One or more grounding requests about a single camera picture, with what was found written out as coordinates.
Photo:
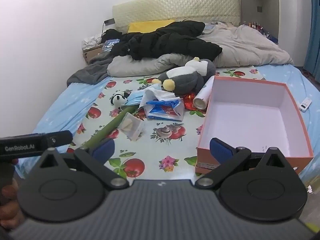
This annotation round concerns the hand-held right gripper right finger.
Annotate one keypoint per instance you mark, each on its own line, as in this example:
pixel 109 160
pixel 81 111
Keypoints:
pixel 221 150

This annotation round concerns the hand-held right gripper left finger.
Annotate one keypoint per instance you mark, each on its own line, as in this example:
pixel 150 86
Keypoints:
pixel 105 150

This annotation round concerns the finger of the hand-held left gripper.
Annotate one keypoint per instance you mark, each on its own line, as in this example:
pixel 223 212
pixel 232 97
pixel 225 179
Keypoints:
pixel 62 138

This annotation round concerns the orange cardboard box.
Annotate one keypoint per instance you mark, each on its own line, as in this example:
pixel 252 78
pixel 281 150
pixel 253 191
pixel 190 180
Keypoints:
pixel 250 115

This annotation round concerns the small panda plush toy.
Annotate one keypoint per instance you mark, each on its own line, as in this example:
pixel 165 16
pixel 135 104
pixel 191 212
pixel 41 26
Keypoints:
pixel 117 100

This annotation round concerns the red foil wrapper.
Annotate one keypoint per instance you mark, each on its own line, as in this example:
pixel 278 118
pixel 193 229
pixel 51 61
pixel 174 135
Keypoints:
pixel 187 100

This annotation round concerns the blue face mask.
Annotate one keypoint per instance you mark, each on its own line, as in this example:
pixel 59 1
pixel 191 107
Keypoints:
pixel 136 97

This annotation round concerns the blue white plastic packet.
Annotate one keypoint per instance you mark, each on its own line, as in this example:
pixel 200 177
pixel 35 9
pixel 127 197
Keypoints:
pixel 162 110

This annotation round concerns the white tissue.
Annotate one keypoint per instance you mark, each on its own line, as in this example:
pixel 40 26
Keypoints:
pixel 157 95

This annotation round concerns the person's left hand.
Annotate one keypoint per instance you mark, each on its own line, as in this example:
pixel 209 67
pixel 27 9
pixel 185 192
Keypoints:
pixel 10 192

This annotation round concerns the green plush toothbrush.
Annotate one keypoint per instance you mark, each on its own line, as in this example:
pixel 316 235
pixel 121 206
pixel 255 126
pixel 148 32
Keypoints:
pixel 110 127

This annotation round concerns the light blue bed sheet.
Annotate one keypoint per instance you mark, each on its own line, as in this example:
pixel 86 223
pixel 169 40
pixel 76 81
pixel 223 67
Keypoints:
pixel 60 110

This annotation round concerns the fruit printed mat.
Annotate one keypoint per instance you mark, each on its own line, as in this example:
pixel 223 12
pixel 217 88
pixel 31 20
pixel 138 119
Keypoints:
pixel 155 155

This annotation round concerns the white cylindrical bottle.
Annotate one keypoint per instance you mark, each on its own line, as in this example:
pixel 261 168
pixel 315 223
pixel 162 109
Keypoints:
pixel 203 95

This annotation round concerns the dark grey blanket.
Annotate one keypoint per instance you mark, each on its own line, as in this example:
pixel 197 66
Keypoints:
pixel 90 72

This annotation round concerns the grey penguin plush toy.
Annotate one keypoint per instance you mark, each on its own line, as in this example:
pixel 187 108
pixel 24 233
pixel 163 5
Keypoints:
pixel 190 80

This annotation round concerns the brown bedside box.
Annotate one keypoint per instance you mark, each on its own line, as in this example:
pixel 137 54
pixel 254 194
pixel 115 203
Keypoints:
pixel 92 53

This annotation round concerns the white remote control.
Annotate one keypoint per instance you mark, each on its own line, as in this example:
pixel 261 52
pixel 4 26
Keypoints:
pixel 305 104

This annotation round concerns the white crumpled cloth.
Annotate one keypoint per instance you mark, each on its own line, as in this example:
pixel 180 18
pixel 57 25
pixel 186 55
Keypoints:
pixel 91 41

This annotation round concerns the light grey duvet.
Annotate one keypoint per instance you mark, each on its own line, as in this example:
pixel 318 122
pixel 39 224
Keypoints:
pixel 237 45

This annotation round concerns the black garment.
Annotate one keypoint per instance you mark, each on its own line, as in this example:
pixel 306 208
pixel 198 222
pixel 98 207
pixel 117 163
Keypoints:
pixel 112 33

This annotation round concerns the black puffer jacket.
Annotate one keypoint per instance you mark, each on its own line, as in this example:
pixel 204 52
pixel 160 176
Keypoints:
pixel 162 42

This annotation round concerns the light patterned pillow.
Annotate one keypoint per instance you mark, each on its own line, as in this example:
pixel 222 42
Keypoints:
pixel 210 27

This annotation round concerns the row of small bottles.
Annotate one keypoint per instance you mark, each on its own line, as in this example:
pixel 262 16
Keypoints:
pixel 255 26

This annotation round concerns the yellow pillow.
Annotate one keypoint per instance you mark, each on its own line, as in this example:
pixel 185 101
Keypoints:
pixel 145 26

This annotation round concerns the blue curtain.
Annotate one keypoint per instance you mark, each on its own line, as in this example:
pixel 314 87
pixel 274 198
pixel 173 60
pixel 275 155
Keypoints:
pixel 312 42

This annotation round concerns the beige quilted headboard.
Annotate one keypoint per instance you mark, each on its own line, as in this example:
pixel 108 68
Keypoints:
pixel 175 7

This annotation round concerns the white built-in cabinet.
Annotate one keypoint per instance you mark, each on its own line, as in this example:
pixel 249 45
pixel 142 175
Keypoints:
pixel 290 5

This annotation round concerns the black wall adapter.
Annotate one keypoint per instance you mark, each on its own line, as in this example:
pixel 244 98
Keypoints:
pixel 109 21

